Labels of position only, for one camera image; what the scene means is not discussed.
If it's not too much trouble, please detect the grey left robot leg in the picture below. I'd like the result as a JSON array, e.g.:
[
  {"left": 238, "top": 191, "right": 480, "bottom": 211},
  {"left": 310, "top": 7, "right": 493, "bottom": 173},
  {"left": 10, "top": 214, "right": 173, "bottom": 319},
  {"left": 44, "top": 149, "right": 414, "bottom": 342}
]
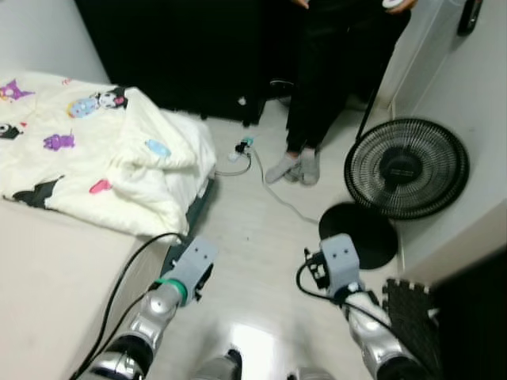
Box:
[{"left": 190, "top": 348, "right": 242, "bottom": 380}]

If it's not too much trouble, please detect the grey robot leg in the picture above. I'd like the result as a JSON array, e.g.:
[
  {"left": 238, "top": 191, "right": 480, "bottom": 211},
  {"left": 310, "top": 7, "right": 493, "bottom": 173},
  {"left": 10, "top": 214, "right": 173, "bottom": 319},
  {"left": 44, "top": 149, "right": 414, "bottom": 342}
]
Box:
[
  {"left": 190, "top": 348, "right": 242, "bottom": 380},
  {"left": 289, "top": 366, "right": 334, "bottom": 380}
]

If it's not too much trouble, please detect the grey right robot leg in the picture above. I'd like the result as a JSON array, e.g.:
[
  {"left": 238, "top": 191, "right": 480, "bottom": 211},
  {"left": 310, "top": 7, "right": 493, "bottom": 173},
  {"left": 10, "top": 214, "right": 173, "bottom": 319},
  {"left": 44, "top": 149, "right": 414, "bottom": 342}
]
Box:
[{"left": 289, "top": 366, "right": 334, "bottom": 380}]

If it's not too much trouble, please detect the black foam puzzle mat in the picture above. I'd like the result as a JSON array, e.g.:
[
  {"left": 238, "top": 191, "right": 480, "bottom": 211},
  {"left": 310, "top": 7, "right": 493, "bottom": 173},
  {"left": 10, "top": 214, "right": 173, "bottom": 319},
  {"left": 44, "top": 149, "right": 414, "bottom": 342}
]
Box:
[{"left": 383, "top": 277, "right": 442, "bottom": 377}]

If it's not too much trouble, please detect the black floor fan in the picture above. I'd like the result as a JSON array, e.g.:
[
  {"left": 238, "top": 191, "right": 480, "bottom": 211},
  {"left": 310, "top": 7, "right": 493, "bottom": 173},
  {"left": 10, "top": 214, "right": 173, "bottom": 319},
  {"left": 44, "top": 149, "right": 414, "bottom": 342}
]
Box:
[{"left": 318, "top": 117, "right": 471, "bottom": 272}]

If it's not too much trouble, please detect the cream cartoon print blanket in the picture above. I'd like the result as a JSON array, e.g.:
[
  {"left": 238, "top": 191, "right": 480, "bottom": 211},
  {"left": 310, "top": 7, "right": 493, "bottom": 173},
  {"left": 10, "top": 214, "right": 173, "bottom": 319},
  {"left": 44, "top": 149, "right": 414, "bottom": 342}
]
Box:
[{"left": 0, "top": 75, "right": 217, "bottom": 238}]

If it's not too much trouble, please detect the green tipped plug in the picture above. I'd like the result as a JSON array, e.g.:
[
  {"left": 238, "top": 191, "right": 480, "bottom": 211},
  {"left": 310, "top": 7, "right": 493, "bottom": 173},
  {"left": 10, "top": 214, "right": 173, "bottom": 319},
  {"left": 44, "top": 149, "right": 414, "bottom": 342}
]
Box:
[{"left": 234, "top": 136, "right": 256, "bottom": 157}]

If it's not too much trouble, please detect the cream bed mattress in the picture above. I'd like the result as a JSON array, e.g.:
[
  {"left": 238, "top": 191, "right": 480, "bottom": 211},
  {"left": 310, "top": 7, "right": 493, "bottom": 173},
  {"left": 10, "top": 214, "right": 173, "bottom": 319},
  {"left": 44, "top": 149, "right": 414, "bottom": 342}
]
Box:
[{"left": 0, "top": 198, "right": 183, "bottom": 380}]

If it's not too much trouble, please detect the black wardrobe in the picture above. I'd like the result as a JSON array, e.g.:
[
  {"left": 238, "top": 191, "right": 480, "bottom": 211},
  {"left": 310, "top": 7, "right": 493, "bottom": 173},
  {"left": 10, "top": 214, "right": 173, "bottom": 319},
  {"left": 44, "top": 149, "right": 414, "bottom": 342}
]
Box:
[{"left": 73, "top": 0, "right": 302, "bottom": 127}]

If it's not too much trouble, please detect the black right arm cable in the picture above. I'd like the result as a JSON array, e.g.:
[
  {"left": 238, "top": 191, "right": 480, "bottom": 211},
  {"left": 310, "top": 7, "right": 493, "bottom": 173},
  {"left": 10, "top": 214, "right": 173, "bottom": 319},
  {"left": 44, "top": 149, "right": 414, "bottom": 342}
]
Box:
[{"left": 295, "top": 257, "right": 429, "bottom": 373}]

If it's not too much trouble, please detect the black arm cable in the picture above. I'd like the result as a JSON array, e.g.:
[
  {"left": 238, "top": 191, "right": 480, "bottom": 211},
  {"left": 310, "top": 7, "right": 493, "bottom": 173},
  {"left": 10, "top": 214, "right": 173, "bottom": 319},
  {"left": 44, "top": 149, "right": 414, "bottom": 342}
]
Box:
[
  {"left": 70, "top": 231, "right": 187, "bottom": 380},
  {"left": 295, "top": 257, "right": 429, "bottom": 373}
]

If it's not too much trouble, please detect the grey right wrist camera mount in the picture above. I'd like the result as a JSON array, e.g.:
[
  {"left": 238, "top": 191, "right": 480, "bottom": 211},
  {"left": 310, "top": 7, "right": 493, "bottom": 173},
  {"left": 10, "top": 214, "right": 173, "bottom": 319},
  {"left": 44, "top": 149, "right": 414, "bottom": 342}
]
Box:
[{"left": 319, "top": 234, "right": 364, "bottom": 298}]

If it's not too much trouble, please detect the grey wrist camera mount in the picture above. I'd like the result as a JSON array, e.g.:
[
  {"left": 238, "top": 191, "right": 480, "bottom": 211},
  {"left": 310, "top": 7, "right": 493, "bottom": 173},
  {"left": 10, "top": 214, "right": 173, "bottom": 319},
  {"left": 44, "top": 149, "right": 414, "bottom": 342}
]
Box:
[
  {"left": 162, "top": 237, "right": 219, "bottom": 298},
  {"left": 319, "top": 234, "right": 364, "bottom": 298}
]

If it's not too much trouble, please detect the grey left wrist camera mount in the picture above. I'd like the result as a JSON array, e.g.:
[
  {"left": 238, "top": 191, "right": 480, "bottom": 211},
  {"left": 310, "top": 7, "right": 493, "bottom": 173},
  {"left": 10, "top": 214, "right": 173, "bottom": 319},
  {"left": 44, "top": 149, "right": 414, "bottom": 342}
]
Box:
[{"left": 162, "top": 237, "right": 219, "bottom": 298}]

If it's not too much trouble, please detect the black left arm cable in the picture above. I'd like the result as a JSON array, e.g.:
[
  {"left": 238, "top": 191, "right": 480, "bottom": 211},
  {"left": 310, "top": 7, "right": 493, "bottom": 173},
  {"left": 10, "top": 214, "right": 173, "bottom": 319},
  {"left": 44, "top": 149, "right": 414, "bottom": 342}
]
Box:
[{"left": 70, "top": 231, "right": 187, "bottom": 380}]

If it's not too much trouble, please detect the white floor cable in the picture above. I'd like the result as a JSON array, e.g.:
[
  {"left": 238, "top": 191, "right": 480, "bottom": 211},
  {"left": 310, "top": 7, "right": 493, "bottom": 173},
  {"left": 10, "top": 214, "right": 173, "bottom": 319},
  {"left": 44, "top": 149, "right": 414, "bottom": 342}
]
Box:
[{"left": 252, "top": 150, "right": 326, "bottom": 226}]

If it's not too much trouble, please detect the black wall handle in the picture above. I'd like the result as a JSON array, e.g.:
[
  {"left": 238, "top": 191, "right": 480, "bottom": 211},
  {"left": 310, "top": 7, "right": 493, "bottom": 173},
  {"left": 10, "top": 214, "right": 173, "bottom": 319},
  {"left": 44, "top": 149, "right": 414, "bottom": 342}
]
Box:
[{"left": 457, "top": 0, "right": 484, "bottom": 37}]

